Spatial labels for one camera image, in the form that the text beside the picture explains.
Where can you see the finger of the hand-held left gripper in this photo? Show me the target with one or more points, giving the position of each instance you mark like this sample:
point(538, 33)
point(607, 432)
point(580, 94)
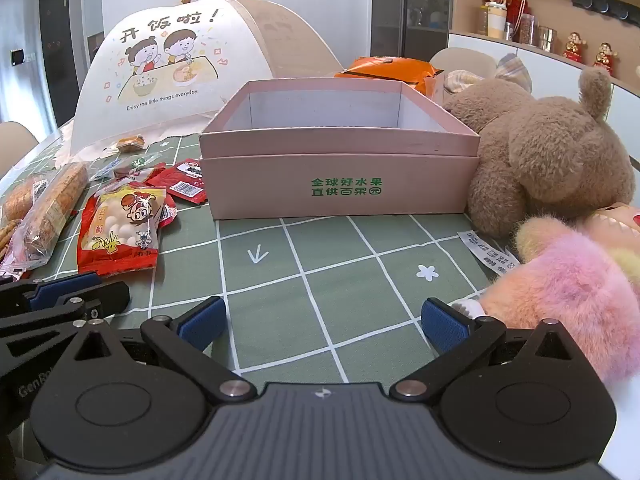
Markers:
point(57, 291)
point(35, 327)

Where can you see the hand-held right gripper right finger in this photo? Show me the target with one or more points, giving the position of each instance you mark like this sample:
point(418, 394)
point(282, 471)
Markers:
point(445, 329)

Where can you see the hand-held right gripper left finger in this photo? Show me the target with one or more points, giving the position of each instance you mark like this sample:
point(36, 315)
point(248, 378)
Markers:
point(202, 324)

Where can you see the long bread packet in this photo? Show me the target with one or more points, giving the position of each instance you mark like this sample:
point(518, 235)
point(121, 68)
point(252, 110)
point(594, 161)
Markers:
point(55, 205)

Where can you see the toast slices packet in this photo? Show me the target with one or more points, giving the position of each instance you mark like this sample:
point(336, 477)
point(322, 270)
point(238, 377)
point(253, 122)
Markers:
point(22, 197)

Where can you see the small red snack packet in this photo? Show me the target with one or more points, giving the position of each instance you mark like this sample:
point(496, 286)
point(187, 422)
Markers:
point(145, 176)

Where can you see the red packet with barcode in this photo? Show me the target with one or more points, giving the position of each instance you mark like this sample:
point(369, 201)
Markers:
point(186, 180)

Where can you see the clear green printed wrapper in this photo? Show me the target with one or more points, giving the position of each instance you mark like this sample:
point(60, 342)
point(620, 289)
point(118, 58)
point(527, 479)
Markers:
point(142, 161)

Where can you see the pink cardboard box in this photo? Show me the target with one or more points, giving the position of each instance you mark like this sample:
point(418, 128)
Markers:
point(340, 180)

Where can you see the white plush toy label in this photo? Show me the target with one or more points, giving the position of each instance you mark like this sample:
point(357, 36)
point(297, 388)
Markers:
point(487, 255)

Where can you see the green checkered tablecloth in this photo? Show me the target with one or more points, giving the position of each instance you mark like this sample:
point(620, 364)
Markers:
point(320, 260)

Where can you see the pink fluffy plush toy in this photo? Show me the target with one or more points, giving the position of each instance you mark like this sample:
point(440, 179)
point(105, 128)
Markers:
point(575, 290)

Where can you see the beige chair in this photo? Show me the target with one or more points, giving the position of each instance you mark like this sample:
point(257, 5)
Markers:
point(465, 60)
point(15, 147)

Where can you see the brown teddy bear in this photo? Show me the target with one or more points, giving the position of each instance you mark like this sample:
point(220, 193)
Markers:
point(550, 150)

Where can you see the dark door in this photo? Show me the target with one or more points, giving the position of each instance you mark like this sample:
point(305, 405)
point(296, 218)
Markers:
point(59, 55)

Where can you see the cartoon print mesh food cover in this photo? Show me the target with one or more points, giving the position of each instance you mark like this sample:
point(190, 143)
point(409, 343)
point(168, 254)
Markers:
point(165, 60)

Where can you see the orange snack bag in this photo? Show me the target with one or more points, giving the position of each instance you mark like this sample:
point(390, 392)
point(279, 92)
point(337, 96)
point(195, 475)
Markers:
point(390, 71)

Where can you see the white sideboard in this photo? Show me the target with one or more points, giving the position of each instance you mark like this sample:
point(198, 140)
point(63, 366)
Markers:
point(550, 76)

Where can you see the metal canister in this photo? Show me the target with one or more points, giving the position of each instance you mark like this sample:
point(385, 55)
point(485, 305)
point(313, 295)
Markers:
point(547, 39)

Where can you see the glass jar with brown contents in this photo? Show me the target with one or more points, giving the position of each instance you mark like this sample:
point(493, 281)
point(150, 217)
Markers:
point(526, 30)

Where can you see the red gold figurine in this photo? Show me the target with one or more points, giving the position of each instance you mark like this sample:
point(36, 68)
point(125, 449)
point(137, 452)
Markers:
point(575, 47)
point(605, 57)

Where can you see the yellow lidded jar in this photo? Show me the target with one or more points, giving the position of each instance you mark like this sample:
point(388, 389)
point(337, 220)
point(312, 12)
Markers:
point(492, 20)

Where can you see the red gift bag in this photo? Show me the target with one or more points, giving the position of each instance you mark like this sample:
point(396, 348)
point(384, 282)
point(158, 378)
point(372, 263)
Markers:
point(517, 12)

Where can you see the dark glass cabinet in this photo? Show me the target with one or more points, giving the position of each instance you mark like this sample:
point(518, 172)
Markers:
point(410, 5)

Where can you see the wall control panel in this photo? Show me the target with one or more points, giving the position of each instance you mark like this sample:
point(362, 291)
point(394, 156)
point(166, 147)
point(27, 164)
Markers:
point(17, 57)

